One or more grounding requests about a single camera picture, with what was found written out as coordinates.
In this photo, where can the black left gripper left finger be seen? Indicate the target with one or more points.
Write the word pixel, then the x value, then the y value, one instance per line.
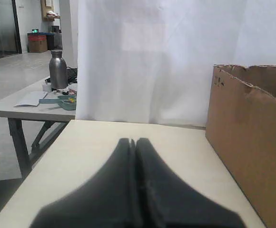
pixel 108 200

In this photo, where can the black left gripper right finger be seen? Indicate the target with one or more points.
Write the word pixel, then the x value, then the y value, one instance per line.
pixel 167 201

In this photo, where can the large open cardboard box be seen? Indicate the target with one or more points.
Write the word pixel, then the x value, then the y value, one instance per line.
pixel 241 127

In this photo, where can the brown box with red top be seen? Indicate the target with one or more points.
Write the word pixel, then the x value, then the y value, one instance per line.
pixel 37 43

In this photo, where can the teal plastic tray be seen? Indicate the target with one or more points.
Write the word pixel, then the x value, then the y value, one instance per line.
pixel 66 102

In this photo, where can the white paper sheet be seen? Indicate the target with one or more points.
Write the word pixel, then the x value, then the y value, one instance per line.
pixel 31 99

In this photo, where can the grey folding side table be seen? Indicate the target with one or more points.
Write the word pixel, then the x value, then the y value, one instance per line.
pixel 53 117

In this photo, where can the black keyboard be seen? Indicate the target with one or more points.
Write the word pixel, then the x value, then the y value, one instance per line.
pixel 72 75

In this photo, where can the white curtain backdrop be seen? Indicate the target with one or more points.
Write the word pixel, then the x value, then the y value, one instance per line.
pixel 151 61

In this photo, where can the grey metal water bottle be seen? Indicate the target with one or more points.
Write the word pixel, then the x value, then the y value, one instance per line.
pixel 58 70

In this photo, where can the black bin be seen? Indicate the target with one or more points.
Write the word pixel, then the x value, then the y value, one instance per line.
pixel 50 41

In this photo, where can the wooden wall shelf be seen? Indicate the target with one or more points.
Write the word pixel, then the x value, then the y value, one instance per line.
pixel 47 10

